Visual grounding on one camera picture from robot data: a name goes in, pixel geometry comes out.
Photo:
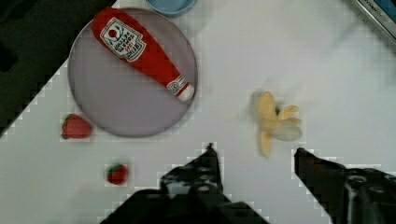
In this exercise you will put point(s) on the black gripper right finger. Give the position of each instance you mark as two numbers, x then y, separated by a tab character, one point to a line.
348	195

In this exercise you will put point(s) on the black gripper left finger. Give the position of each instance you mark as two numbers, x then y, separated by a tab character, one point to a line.
188	194

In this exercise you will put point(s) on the yellow plush peeled banana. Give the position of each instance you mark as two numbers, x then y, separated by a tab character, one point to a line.
276	123

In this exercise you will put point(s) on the small red strawberry toy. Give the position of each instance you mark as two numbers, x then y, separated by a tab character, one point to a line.
117	174

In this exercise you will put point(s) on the grey round plate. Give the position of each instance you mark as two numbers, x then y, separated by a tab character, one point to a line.
119	99

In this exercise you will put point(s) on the large red strawberry toy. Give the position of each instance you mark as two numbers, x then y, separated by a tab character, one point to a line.
76	127

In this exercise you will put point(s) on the red plush ketchup bottle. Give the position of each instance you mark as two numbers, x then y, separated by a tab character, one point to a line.
132	43

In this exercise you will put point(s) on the blue bowl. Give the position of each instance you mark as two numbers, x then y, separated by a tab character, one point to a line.
172	8

